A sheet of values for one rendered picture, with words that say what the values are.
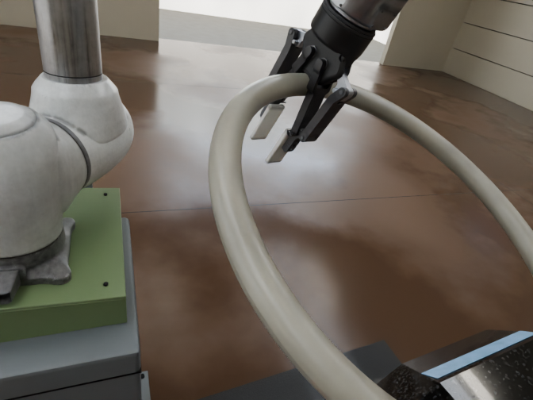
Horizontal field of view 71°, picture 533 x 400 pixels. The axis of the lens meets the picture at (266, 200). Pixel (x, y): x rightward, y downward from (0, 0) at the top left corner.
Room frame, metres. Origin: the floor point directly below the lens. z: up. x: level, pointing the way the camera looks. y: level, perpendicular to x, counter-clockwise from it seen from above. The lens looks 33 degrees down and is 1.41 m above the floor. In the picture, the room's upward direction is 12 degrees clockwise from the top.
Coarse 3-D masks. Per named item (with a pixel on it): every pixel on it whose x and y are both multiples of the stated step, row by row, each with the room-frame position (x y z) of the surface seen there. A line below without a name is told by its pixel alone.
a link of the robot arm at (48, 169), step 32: (0, 128) 0.45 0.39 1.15; (32, 128) 0.48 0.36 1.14; (0, 160) 0.43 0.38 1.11; (32, 160) 0.46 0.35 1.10; (64, 160) 0.52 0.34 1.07; (0, 192) 0.41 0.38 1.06; (32, 192) 0.44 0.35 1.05; (64, 192) 0.50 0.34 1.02; (0, 224) 0.41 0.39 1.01; (32, 224) 0.43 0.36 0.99; (0, 256) 0.40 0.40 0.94
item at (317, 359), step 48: (240, 96) 0.38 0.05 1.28; (288, 96) 0.47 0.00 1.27; (240, 144) 0.31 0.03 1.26; (432, 144) 0.57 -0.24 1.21; (240, 192) 0.25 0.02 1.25; (480, 192) 0.52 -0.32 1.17; (240, 240) 0.21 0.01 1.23; (528, 240) 0.44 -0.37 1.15; (288, 288) 0.19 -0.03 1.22; (288, 336) 0.16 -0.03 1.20; (336, 384) 0.14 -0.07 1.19
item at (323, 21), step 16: (320, 16) 0.48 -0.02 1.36; (336, 16) 0.47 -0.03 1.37; (320, 32) 0.48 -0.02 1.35; (336, 32) 0.47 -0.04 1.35; (352, 32) 0.46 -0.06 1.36; (368, 32) 0.48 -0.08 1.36; (304, 48) 0.52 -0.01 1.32; (320, 48) 0.50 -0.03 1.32; (336, 48) 0.47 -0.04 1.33; (352, 48) 0.47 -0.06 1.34; (336, 64) 0.48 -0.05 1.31; (320, 80) 0.49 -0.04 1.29; (336, 80) 0.49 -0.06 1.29
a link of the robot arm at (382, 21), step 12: (336, 0) 0.47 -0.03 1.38; (348, 0) 0.46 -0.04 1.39; (360, 0) 0.45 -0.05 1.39; (372, 0) 0.45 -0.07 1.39; (384, 0) 0.45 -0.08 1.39; (396, 0) 0.46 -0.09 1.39; (348, 12) 0.46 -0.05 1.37; (360, 12) 0.45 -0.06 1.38; (372, 12) 0.45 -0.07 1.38; (384, 12) 0.46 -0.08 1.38; (396, 12) 0.47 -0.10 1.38; (360, 24) 0.47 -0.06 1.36; (372, 24) 0.46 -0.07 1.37; (384, 24) 0.47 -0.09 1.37
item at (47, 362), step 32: (128, 224) 0.71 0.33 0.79; (128, 256) 0.60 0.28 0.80; (128, 288) 0.51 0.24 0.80; (128, 320) 0.44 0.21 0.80; (0, 352) 0.33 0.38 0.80; (32, 352) 0.34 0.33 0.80; (64, 352) 0.35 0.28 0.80; (96, 352) 0.36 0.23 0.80; (128, 352) 0.38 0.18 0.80; (0, 384) 0.29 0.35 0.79; (32, 384) 0.31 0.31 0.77; (64, 384) 0.33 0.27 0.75; (96, 384) 0.35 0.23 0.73; (128, 384) 0.37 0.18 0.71
